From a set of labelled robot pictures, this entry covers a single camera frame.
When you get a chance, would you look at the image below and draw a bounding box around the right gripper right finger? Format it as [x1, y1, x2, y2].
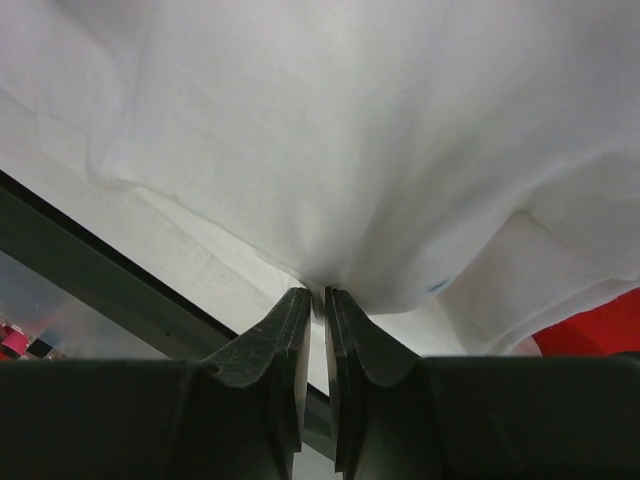
[325, 288, 421, 479]

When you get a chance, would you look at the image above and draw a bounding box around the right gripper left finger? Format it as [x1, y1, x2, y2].
[202, 288, 312, 479]

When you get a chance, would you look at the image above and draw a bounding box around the white t-shirt with red print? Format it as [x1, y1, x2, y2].
[1, 1, 639, 354]

